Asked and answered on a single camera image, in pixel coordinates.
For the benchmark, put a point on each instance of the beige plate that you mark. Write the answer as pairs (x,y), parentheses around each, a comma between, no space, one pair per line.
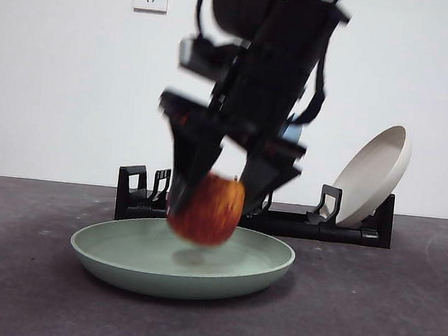
(369,182)

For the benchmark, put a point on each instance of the red yellow apple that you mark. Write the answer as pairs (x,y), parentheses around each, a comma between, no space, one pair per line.
(211,214)

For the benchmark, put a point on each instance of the black plate rack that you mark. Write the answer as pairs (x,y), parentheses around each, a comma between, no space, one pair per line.
(321,232)

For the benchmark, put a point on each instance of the blue plate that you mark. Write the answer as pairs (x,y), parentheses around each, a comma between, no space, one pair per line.
(291,133)

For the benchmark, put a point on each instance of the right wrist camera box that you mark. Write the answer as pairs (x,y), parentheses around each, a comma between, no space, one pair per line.
(197,56)

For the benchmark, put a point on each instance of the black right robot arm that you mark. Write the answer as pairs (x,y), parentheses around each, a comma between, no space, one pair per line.
(273,69)

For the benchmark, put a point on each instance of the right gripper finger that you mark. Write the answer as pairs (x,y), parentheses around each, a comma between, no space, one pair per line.
(190,165)
(264,180)

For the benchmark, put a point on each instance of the green plate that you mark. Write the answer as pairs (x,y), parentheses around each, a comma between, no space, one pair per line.
(128,254)

